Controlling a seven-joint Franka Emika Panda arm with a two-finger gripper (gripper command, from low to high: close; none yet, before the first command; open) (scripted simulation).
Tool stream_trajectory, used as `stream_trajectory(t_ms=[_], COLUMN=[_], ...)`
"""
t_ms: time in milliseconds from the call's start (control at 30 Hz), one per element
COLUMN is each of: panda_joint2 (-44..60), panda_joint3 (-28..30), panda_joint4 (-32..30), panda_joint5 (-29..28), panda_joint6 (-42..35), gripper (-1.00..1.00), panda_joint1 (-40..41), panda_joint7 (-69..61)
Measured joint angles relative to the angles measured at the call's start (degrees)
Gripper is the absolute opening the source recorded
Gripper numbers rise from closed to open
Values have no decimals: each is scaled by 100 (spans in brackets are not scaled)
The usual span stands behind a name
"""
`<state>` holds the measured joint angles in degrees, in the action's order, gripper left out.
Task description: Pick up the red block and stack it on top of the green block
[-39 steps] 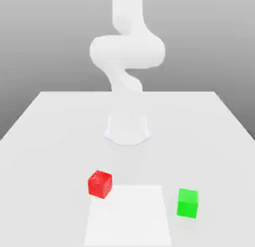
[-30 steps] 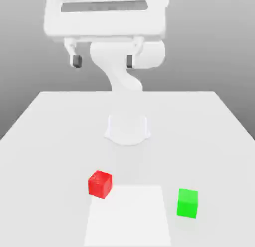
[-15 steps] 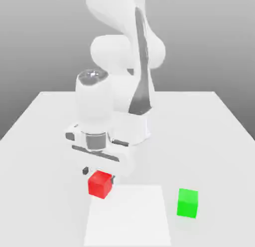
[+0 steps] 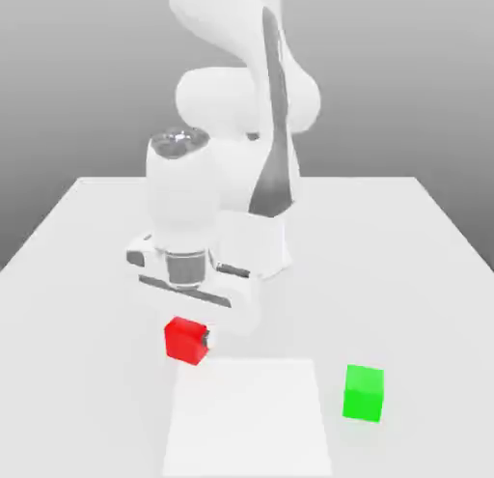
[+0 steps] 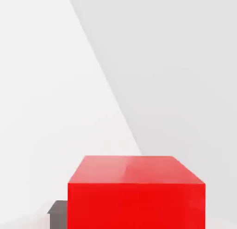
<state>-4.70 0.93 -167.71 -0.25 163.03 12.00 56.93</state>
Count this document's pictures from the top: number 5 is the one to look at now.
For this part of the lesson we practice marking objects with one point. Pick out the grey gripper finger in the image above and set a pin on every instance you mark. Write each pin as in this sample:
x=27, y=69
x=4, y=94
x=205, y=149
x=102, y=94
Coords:
x=58, y=216

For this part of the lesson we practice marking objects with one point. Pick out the small red cube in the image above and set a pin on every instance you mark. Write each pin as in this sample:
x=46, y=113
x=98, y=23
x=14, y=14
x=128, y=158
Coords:
x=136, y=205

